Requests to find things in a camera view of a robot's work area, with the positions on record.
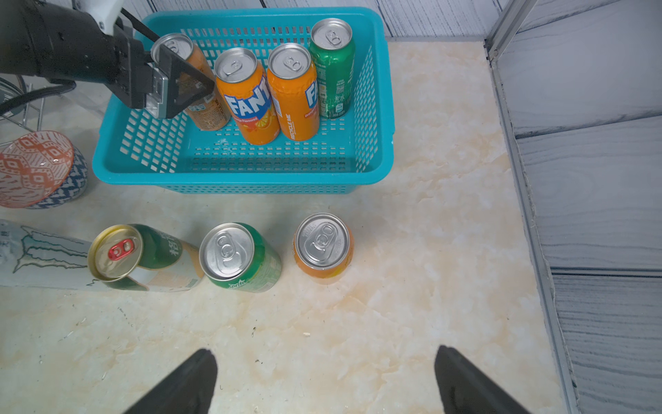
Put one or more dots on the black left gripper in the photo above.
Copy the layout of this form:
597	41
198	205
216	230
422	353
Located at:
93	41

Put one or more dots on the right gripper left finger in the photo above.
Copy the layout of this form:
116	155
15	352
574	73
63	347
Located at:
188	389

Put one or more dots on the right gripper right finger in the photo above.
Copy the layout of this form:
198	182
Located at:
464	388

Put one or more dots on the orange yellow can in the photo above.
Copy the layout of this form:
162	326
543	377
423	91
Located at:
209	113

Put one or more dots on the orange Fanta can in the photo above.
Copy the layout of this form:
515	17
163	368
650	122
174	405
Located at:
242	81

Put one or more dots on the orange can silver top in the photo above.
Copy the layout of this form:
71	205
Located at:
292	79

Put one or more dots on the green soda can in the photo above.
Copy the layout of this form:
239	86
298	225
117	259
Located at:
236	256

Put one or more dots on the green white gold-top can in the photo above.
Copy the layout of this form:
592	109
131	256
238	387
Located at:
136	257

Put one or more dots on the orange Schweppes can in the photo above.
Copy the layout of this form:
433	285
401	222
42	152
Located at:
323	247

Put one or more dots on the teal plastic basket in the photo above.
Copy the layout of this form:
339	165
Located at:
136	149

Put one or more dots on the red patterned bowl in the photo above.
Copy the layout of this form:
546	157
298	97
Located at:
42	170

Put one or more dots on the right aluminium frame post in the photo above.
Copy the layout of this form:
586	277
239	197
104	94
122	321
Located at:
505	28

